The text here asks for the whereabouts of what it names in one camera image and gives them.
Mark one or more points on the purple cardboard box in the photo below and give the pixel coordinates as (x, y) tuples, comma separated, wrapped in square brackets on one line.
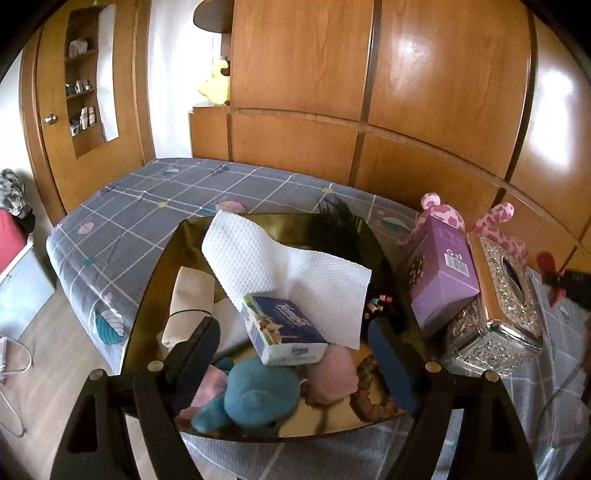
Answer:
[(438, 277)]

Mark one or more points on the small pink cloth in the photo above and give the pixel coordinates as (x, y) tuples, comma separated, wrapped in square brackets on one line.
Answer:
[(210, 385)]

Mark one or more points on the gold metal tray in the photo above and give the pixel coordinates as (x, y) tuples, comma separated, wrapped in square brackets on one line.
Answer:
[(184, 249)]

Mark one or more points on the cream cloth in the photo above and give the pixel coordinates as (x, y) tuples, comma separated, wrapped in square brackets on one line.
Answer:
[(189, 290)]

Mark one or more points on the yellow plush toy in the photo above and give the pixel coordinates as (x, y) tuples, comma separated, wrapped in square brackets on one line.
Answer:
[(214, 83)]

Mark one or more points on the white flat box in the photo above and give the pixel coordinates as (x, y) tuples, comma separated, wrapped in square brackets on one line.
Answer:
[(25, 286)]

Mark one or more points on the silver ornate tissue box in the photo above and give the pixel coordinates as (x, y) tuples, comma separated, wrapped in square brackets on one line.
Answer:
[(503, 314)]

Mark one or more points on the grey fluffy item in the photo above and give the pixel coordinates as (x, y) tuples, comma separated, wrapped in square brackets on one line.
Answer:
[(14, 194)]

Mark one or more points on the tissue packet with blue print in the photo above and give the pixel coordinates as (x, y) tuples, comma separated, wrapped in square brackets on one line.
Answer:
[(281, 327)]

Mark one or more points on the leopard print scrunchie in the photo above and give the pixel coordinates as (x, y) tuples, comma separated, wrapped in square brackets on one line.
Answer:
[(364, 397)]

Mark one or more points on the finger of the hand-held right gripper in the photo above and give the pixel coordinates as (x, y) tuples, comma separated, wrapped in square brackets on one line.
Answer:
[(575, 279)]

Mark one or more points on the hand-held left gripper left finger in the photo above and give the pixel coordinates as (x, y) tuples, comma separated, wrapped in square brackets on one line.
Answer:
[(198, 360)]

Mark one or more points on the wooden wardrobe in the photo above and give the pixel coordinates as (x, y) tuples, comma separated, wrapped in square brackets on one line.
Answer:
[(438, 92)]

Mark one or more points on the group of small bottles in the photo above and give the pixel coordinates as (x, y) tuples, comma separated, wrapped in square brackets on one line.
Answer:
[(83, 115)]

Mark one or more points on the brown round shelf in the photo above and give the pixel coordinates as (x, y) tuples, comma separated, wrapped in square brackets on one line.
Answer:
[(212, 16)]

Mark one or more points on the white paper towel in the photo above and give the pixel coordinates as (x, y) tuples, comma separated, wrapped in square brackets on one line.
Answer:
[(258, 258)]

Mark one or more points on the black feather tuft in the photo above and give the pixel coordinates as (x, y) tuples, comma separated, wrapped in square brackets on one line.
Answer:
[(332, 226)]

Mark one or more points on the pink towel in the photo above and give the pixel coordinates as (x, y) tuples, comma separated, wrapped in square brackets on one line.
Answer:
[(332, 374)]

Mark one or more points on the red fabric item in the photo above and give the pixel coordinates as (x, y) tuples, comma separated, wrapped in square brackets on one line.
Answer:
[(9, 240)]

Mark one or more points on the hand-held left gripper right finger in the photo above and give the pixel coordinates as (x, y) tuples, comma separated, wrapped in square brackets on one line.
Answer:
[(392, 369)]

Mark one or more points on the wooden door with shelf niche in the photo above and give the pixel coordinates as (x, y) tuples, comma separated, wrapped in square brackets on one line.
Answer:
[(51, 161)]

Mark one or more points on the pink spotted plush toy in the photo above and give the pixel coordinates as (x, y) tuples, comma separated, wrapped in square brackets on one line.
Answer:
[(496, 219)]

